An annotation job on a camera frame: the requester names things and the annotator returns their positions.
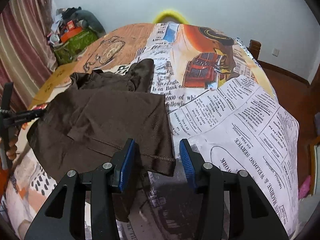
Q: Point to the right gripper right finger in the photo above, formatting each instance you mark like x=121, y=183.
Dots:
x=251, y=214

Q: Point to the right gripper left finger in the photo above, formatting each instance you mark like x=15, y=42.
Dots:
x=62, y=216

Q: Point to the brown t-shirt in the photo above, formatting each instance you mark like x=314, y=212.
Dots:
x=84, y=126

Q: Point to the person's left hand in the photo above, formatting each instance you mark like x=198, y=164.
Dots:
x=11, y=153

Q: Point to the striped red gold curtain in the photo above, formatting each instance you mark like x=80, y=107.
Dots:
x=26, y=58

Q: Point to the newspaper print bedspread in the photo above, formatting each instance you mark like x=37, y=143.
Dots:
x=216, y=96

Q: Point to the green patterned storage bag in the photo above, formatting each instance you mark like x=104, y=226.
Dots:
x=68, y=51

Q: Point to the orange box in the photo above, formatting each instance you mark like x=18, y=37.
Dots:
x=66, y=36

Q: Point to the grey plush toy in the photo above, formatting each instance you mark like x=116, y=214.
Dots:
x=92, y=21

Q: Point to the wooden bed post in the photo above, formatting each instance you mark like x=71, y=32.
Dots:
x=254, y=48

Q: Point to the white wall socket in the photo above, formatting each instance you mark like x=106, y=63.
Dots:
x=275, y=52

